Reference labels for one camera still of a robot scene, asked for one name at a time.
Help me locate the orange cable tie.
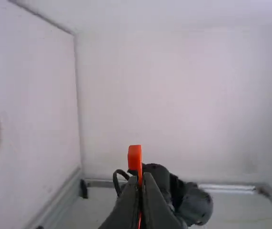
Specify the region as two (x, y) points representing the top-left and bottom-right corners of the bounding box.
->
(127, 144), (144, 229)

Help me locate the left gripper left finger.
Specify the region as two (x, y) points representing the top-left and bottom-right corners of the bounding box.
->
(97, 176), (140, 229)

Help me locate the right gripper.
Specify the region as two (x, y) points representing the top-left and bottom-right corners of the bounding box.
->
(142, 163), (184, 216)

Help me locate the black cable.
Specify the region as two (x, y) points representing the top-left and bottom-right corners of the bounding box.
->
(112, 168), (130, 198)

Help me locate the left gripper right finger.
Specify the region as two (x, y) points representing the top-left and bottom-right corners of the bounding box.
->
(141, 173), (187, 229)

